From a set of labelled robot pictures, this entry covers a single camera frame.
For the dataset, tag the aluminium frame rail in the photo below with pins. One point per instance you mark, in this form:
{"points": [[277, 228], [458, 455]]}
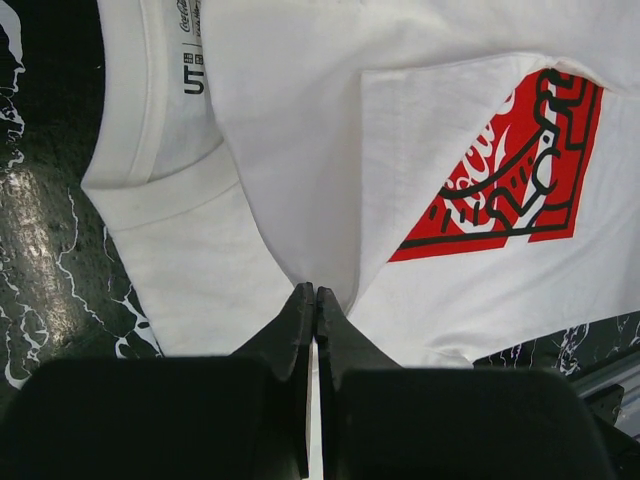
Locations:
{"points": [[611, 392]]}

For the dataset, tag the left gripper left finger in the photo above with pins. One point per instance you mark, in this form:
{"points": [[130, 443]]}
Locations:
{"points": [[240, 416]]}

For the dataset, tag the black marble table mat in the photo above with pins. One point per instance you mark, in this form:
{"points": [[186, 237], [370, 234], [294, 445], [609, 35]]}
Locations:
{"points": [[45, 225]]}

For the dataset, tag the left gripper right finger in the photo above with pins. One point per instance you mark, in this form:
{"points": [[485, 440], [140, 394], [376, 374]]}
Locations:
{"points": [[384, 421]]}

